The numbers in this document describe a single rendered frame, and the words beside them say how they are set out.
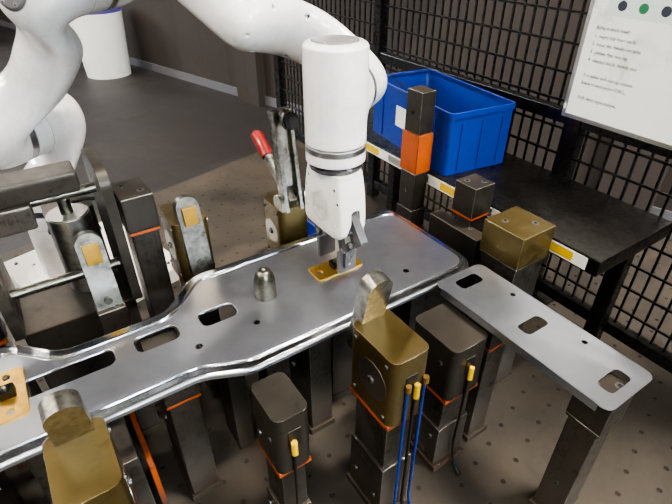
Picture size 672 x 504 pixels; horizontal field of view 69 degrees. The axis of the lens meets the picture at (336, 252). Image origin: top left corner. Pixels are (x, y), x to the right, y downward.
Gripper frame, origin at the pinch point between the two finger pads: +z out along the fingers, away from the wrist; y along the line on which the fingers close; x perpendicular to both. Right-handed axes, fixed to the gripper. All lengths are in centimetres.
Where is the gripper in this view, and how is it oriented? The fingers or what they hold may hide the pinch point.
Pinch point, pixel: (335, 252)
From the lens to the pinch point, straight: 78.1
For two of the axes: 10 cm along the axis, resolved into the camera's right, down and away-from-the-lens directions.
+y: 5.6, 4.7, -6.9
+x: 8.3, -3.1, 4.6
